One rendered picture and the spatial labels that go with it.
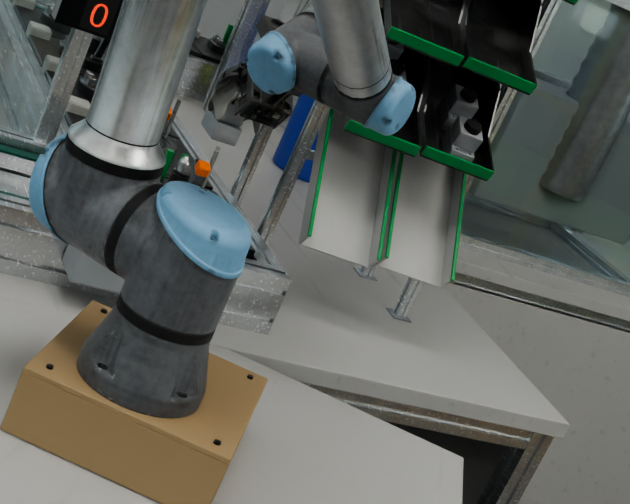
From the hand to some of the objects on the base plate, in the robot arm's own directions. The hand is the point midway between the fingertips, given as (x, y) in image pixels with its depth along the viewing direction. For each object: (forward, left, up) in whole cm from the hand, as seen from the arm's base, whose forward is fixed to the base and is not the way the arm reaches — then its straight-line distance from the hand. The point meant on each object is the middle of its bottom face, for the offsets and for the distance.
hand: (228, 107), depth 191 cm
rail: (-23, +24, -29) cm, 44 cm away
